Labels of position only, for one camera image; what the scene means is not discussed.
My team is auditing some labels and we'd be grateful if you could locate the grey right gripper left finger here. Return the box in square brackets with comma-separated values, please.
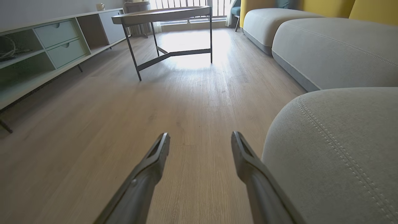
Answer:
[93, 133, 171, 224]

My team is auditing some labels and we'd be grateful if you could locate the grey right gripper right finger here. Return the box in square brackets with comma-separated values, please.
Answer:
[231, 131, 307, 224]

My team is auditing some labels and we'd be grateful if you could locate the pale green cabinet drawer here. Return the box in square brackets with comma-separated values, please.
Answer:
[47, 38, 87, 68]
[34, 20, 80, 49]

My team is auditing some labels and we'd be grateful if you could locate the long low white TV cabinet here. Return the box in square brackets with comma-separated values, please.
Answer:
[0, 8, 131, 134]

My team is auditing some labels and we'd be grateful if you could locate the pale grey cabinet door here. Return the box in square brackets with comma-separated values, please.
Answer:
[99, 10, 126, 44]

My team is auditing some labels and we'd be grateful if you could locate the round grey metal-legged coffee table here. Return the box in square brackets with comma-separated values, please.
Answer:
[112, 6, 213, 81]

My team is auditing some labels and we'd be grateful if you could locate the white curtain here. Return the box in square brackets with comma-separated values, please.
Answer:
[225, 0, 237, 27]

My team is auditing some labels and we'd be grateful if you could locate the beige wicker hamper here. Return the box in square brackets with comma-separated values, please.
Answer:
[123, 1, 162, 38]

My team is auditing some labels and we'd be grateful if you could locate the blue upholstered chair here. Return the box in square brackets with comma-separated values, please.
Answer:
[230, 0, 242, 32]

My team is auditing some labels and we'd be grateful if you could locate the teal throw pillow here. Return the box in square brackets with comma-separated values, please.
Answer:
[275, 0, 299, 9]

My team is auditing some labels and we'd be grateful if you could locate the dark window railing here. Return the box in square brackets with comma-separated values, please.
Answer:
[149, 0, 232, 17]

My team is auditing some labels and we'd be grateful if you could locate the coiled cables bundle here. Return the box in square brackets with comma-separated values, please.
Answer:
[0, 36, 31, 61]

